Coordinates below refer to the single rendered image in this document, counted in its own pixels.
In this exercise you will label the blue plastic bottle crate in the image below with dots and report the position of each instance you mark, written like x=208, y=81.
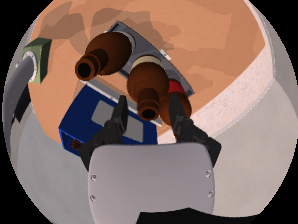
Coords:
x=87, y=115

